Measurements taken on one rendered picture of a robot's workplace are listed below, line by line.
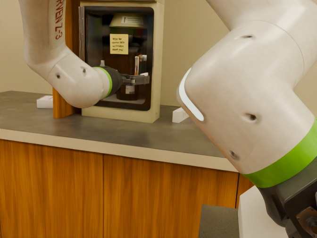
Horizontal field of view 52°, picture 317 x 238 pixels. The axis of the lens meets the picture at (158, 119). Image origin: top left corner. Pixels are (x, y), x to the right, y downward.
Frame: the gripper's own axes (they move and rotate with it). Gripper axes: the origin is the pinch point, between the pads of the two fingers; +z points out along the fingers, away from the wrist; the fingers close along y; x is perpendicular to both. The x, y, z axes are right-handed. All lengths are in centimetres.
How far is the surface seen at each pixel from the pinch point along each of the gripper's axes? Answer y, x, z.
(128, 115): 4.8, 17.9, 13.4
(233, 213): -41, 20, -49
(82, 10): 25.6, -22.5, 11.9
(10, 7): 95, -26, 56
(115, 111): 10.8, 16.8, 13.4
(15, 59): 94, 3, 56
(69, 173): 16.3, 35.1, -13.5
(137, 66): -0.1, -3.0, 7.0
